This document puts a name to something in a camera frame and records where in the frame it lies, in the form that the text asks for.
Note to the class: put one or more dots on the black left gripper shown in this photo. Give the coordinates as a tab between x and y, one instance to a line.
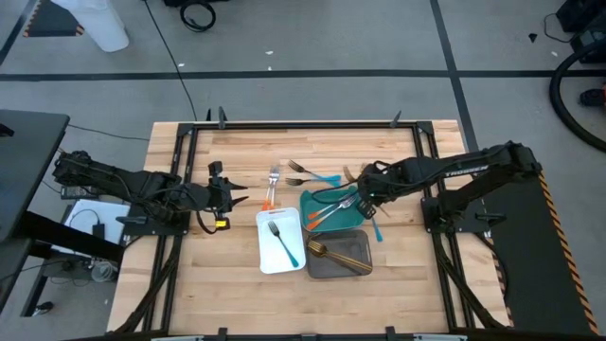
220	203

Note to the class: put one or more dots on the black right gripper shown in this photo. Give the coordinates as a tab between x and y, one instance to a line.
369	194

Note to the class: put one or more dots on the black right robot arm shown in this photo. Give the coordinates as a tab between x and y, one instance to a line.
450	170

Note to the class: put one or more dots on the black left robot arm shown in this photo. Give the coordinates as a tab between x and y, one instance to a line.
142	184

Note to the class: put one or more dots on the teal plastic bin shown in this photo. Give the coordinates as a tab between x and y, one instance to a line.
341	220

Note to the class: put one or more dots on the grey translucent plastic bin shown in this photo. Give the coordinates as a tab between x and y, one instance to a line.
341	246

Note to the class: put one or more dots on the black table clamp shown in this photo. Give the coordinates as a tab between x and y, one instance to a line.
222	334
390	334
221	118

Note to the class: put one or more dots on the white plastic bin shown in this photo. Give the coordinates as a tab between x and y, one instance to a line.
279	258

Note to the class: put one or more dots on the white sheet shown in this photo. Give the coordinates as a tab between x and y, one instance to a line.
111	215

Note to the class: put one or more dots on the small black power adapter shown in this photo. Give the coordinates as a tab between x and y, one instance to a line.
98	231

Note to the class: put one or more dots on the clear plastic cup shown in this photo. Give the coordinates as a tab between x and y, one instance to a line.
102	272

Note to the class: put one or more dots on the black power brick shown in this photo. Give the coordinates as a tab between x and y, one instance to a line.
78	192

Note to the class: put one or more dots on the black hazard-striped floor mat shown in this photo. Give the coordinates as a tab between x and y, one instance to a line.
535	265

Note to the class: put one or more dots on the black desk top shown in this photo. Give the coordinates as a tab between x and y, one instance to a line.
28	161

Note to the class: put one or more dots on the white bagged trash can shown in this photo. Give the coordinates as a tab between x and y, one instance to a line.
101	26

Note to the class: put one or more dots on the black desk foot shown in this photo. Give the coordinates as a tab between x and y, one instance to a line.
42	309

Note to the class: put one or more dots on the red and black tool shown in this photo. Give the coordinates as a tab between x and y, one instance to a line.
592	97

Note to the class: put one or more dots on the small hazard-striped floor mat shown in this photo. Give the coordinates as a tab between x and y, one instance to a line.
49	21

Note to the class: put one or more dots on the black equipment stack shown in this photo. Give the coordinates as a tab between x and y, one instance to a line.
587	28

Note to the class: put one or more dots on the black desk leg frame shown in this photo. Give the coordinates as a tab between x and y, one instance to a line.
61	234

